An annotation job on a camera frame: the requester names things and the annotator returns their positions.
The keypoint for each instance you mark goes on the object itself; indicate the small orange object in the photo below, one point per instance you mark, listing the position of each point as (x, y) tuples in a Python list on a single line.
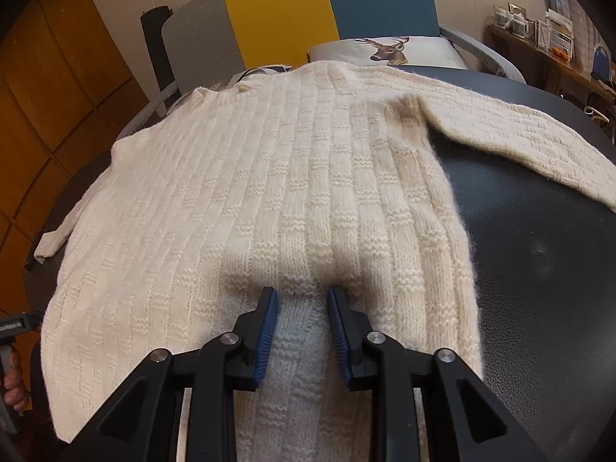
[(561, 52)]

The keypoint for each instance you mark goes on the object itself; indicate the wooden desk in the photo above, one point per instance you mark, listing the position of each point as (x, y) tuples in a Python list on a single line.
[(553, 65)]

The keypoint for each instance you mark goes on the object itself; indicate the deer print pillow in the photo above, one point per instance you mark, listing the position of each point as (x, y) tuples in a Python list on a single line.
[(433, 53)]

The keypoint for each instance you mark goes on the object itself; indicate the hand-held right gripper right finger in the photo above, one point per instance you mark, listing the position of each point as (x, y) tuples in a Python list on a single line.
[(339, 337)]

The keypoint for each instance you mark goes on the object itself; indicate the pale sheer curtain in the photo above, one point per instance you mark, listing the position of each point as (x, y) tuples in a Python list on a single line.
[(584, 24)]

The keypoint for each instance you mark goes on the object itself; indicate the grey yellow blue sofa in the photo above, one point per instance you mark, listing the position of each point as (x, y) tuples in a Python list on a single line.
[(269, 9)]

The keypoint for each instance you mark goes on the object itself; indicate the cluster of small desk containers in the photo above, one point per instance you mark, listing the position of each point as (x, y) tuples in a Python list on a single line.
[(519, 24)]

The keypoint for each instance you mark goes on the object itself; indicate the cream knitted sweater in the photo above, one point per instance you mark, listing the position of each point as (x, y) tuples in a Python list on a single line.
[(288, 178)]

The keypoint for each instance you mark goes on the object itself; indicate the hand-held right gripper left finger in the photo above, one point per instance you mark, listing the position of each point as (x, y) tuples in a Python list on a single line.
[(267, 332)]

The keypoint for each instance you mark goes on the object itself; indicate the person's left hand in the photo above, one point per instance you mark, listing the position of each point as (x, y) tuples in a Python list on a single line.
[(17, 385)]

